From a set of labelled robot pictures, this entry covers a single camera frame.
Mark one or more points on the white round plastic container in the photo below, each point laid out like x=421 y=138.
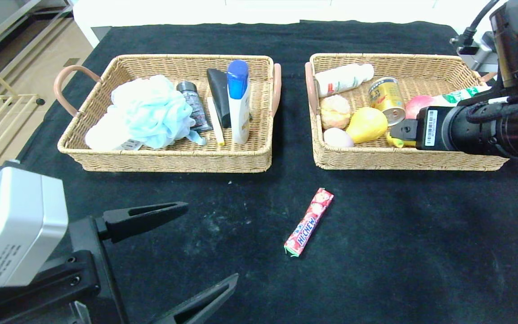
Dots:
x=104 y=135

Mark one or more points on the white bottle with red label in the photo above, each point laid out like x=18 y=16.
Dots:
x=342 y=80

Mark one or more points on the pink cream puff bun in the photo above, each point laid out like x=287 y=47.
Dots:
x=334 y=112

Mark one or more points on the white milk bottle green label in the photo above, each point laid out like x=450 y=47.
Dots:
x=459 y=96

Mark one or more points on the yellow pear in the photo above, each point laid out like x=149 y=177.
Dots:
x=367 y=126

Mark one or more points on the black tablecloth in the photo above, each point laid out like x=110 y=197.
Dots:
x=421 y=270

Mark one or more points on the gold drink can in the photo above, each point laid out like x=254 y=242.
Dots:
x=386 y=96

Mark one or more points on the white shampoo bottle blue cap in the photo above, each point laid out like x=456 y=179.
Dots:
x=239 y=112

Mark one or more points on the white marker yellow cap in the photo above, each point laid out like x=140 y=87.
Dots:
x=216 y=123

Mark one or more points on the red Hi-Chew candy pack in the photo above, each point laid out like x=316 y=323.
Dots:
x=309 y=222

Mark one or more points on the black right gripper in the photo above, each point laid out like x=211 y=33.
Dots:
x=429 y=128

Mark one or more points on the beige wooden rack on wheels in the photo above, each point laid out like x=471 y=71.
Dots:
x=16 y=95

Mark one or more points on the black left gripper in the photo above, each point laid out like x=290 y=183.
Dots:
x=89 y=256

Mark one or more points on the black squeeze tube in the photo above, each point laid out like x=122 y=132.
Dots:
x=219 y=90

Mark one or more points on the white cabinet front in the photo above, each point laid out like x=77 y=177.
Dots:
x=466 y=22

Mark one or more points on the brown floor outlet plate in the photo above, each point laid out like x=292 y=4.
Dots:
x=71 y=62

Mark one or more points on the pale pink round ball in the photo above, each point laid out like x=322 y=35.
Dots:
x=337 y=138

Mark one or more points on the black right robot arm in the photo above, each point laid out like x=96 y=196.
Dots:
x=511 y=117

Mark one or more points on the light blue bath loofah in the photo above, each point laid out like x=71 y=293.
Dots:
x=151 y=110

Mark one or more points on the grey squeeze tube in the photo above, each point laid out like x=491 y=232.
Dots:
x=196 y=108

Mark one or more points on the white table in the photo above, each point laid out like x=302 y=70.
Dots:
x=101 y=13

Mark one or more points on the pink peach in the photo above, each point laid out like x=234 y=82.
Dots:
x=416 y=105

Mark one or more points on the yellow banana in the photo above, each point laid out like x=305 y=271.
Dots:
x=396 y=141

